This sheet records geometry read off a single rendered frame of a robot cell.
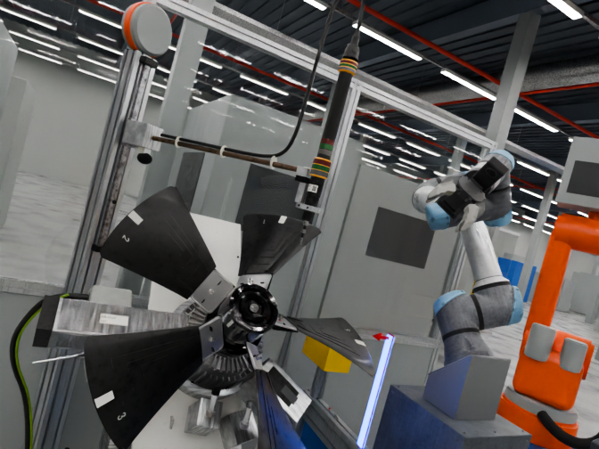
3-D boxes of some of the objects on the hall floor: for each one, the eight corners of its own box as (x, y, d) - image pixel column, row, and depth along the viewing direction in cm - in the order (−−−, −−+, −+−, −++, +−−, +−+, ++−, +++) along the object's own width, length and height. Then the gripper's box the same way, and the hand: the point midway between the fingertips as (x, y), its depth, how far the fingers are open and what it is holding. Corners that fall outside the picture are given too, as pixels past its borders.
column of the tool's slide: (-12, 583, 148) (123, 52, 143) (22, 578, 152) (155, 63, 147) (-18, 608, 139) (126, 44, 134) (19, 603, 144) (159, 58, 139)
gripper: (486, 215, 112) (449, 254, 99) (444, 173, 115) (403, 206, 102) (512, 195, 106) (476, 234, 93) (465, 151, 109) (424, 183, 96)
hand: (447, 210), depth 96 cm, fingers open, 8 cm apart
